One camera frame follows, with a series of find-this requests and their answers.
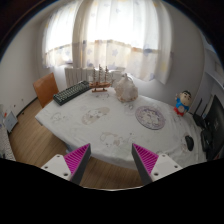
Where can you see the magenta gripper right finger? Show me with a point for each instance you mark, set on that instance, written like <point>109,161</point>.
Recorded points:
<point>151,166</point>

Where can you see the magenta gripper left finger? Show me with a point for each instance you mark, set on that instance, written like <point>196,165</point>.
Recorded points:
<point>70,167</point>

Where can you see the black computer mouse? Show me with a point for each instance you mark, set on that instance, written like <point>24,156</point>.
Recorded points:
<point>189,142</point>

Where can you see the round purple mouse pad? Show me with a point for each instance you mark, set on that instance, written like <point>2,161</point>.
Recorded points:
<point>150,117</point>

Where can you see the white patterned tablecloth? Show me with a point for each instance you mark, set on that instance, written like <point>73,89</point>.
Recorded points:
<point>110,127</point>

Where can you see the black monitor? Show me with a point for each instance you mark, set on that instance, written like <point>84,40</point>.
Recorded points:
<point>212,136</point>

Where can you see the cartoon boy figurine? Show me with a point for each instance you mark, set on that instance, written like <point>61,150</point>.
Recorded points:
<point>183,102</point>

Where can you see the black keyboard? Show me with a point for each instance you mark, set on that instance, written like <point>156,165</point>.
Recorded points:
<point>71,92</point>

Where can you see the orange wooden chair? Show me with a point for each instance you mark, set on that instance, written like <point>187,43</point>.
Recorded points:
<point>45,88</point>

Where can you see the wooden model ship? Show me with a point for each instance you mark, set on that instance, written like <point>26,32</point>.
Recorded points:
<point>100,82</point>

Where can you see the white radiator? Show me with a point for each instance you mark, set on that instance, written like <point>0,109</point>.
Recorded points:
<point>76,75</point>

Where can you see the white star-patterned curtain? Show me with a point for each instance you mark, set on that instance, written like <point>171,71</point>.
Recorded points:
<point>133,35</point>

